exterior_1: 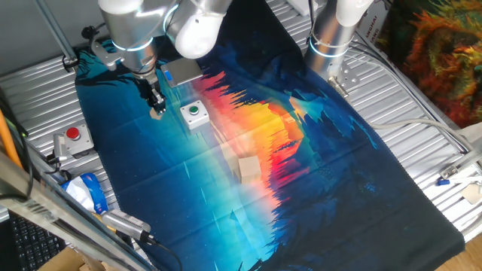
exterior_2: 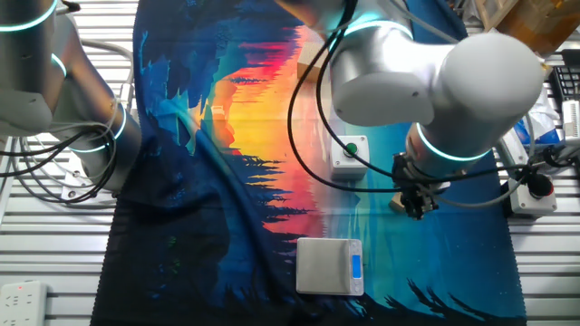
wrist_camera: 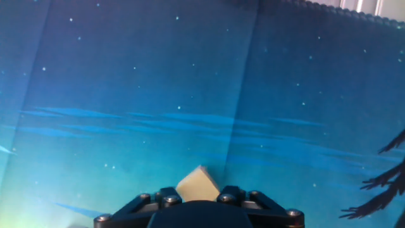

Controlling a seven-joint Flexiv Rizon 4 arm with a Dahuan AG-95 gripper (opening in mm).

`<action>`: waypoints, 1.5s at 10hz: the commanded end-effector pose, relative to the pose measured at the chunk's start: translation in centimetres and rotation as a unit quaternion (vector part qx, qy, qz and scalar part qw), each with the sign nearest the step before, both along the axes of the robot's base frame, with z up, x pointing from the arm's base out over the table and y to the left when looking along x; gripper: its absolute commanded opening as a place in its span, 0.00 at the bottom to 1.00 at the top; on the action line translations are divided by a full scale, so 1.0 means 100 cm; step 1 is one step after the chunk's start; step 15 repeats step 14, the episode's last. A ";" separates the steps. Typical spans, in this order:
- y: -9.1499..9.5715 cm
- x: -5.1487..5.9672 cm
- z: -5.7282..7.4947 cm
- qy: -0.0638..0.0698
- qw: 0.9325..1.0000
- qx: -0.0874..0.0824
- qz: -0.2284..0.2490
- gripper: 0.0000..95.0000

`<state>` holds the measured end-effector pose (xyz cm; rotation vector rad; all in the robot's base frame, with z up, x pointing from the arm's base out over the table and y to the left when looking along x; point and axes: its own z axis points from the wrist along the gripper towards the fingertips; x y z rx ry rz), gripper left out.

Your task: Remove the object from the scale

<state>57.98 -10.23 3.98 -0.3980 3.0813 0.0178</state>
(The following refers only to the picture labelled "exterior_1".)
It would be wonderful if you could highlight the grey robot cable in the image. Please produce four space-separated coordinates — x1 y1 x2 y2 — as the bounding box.
368 117 482 152

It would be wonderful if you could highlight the small metal bracket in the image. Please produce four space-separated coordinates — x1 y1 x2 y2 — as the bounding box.
438 164 459 180

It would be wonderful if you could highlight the printed sunset forest cloth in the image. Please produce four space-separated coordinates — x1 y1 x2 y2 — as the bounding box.
74 0 466 271

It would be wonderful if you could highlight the black keyboard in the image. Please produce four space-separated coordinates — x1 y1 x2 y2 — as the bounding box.
8 213 67 271

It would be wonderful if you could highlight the blue tissue pack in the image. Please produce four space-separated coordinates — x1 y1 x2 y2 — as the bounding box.
61 172 110 215

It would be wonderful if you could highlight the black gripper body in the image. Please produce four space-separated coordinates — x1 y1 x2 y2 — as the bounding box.
144 79 164 102

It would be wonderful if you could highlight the white box green button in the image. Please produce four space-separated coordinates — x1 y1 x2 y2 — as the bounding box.
179 99 211 131

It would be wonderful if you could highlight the colourful orange green cloth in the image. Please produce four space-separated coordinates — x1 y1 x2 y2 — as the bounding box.
375 0 482 129

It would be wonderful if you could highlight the white paper tag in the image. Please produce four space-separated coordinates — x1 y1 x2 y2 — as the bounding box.
460 183 482 206

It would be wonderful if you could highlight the wrist camera on silver bracket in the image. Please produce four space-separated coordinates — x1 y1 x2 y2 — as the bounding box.
81 25 123 72

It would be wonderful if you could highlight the orange pole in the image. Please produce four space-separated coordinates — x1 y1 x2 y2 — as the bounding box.
0 108 23 169

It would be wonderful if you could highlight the aluminium frame beam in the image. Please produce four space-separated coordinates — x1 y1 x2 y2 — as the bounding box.
0 149 156 271

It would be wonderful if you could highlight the silver digital scale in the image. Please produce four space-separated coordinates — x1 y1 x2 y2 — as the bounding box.
160 58 205 89

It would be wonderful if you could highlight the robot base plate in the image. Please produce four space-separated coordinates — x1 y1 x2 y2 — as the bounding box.
326 61 362 99

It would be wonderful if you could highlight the grey box red button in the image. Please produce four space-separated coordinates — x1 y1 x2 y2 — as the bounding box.
53 123 96 160

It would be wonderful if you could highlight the cardboard box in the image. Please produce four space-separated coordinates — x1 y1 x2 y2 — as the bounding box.
36 245 127 271

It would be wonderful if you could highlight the large wooden block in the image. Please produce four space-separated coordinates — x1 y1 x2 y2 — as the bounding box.
237 154 263 185

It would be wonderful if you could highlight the grey metal pole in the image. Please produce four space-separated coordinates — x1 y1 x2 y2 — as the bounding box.
34 0 81 72

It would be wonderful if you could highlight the silver camera device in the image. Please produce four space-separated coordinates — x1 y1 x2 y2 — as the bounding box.
101 209 156 244

